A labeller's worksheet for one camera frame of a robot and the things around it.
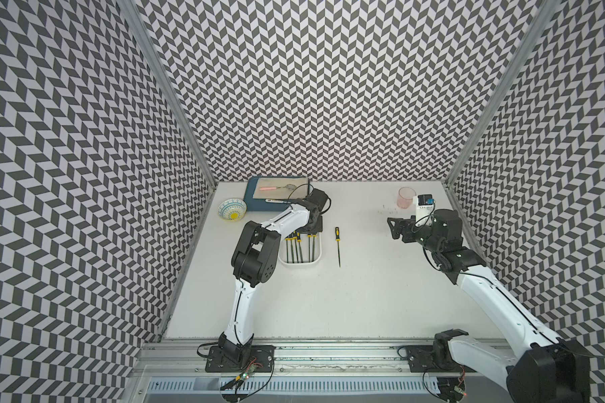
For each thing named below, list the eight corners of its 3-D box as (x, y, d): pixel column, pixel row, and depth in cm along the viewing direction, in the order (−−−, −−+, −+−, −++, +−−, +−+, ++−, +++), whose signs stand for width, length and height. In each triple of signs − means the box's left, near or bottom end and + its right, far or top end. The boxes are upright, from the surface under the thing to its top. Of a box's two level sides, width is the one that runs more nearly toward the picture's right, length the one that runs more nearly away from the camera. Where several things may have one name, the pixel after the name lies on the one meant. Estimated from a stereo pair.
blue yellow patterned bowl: (220, 221, 108) (216, 213, 103) (225, 206, 113) (221, 198, 108) (245, 221, 108) (242, 213, 103) (248, 206, 113) (245, 198, 108)
